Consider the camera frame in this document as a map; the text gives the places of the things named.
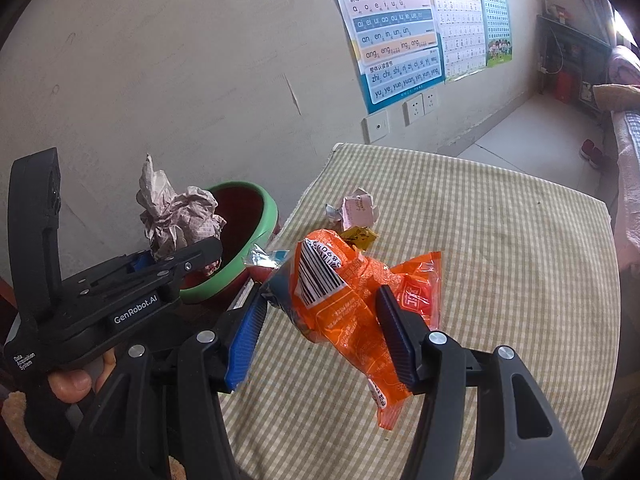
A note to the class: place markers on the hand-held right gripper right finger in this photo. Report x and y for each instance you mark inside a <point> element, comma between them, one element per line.
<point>397,340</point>

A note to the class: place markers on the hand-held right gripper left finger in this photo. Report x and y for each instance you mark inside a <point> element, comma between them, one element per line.
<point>245,340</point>

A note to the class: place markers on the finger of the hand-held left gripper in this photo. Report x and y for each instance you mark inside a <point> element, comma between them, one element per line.
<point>141,262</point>
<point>195,257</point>

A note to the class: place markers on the brown paper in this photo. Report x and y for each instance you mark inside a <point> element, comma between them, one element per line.
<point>175,215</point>

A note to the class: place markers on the orange snack bag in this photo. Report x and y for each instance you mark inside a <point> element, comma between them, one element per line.
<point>345,320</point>

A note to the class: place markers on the green-rimmed red bin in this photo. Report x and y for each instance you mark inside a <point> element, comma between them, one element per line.
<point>240,220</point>

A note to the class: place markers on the person's left hand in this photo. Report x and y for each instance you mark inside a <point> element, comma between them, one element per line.
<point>70,385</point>

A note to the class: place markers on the yellow snack wrapper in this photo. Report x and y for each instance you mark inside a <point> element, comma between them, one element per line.
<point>362,236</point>

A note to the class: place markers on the beige checked tablecloth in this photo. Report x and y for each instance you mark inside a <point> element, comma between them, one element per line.
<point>500,270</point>

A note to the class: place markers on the small pink wrapper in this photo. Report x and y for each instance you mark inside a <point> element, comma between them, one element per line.
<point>357,207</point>

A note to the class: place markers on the bed with checked blanket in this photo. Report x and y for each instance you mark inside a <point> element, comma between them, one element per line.
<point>627,160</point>

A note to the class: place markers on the red container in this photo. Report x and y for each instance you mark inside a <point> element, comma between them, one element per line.
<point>564,86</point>

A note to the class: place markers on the tan pillow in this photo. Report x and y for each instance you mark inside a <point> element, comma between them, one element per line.
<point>615,96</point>

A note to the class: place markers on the dark shelf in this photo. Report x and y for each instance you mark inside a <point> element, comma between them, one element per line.
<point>575,45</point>

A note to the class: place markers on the pink pillow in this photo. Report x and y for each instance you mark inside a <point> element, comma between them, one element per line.
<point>627,65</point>

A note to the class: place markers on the white wall outlet plate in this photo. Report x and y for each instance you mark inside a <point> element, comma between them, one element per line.
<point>376,127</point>

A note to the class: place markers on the white wall socket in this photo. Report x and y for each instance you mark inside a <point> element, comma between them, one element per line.
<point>414,111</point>
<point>430,101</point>

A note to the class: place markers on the blue-bordered letter wall poster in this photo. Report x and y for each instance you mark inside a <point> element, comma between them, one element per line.
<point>395,35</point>

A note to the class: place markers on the white chart wall poster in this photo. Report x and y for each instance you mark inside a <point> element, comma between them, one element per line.
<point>460,20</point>

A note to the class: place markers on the green wall poster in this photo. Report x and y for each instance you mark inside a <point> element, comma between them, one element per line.
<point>495,10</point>

